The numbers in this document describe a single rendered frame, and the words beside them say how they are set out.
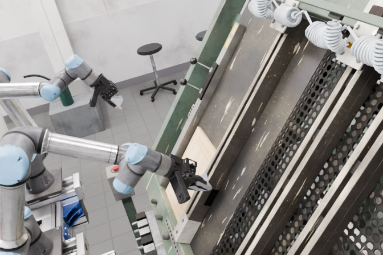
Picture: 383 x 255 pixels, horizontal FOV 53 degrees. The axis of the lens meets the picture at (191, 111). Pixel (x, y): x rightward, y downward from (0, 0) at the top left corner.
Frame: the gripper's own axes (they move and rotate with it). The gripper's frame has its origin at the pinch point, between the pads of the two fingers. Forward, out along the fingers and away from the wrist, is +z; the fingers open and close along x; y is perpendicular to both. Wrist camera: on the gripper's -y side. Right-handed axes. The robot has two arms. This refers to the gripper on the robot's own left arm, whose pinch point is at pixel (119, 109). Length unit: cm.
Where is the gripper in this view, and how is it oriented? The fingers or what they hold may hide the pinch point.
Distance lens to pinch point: 200.9
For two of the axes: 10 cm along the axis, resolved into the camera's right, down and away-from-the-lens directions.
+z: 6.0, 6.2, 5.0
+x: -2.7, -4.3, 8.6
